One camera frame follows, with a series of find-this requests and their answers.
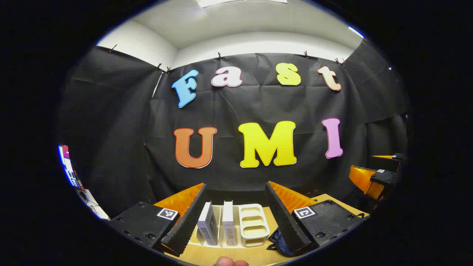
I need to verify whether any white side desk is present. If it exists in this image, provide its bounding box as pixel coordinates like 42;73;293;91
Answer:
78;188;110;221

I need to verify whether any white plastic bookshelf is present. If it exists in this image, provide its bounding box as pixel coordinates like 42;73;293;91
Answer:
195;202;272;249

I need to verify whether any computer monitor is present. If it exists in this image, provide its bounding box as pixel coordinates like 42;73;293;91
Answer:
58;145;84;189

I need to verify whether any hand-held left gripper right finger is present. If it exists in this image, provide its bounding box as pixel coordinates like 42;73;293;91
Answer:
265;181;370;256

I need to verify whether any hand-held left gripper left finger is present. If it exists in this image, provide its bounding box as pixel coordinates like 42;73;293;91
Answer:
110;183;207;257

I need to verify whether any ceiling light panel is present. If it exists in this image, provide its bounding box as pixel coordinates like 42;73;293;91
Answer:
196;0;288;8

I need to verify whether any dark blue schoolbag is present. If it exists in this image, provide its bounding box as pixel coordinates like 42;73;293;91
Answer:
267;227;296;257

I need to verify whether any white book with blue cover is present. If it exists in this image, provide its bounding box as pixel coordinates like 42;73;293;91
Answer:
222;201;238;246

